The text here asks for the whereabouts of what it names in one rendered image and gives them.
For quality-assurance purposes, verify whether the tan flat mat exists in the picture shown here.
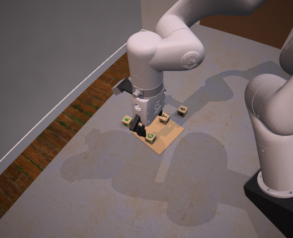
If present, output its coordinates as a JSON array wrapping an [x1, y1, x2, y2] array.
[[131, 116, 184, 155]]

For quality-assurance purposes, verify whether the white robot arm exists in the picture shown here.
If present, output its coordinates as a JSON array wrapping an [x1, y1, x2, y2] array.
[[111, 0, 293, 198]]

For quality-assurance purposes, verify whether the wooden letter block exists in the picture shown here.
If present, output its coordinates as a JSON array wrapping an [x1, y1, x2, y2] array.
[[159, 113, 170, 125], [145, 131, 156, 145], [177, 105, 188, 117], [122, 116, 133, 128]]

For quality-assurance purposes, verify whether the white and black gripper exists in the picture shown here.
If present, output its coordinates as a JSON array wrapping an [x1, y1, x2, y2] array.
[[129, 83, 166, 138]]

